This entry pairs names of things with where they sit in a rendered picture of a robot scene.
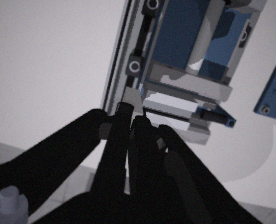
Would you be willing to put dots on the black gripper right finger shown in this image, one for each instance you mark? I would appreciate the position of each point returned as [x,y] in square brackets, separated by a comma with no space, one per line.
[206,201]

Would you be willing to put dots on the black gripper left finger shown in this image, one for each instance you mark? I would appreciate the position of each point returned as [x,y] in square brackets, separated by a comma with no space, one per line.
[28,180]

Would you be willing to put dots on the dark grey rectangular block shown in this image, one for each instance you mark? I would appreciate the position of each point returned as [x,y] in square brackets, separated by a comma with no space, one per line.
[168,107]

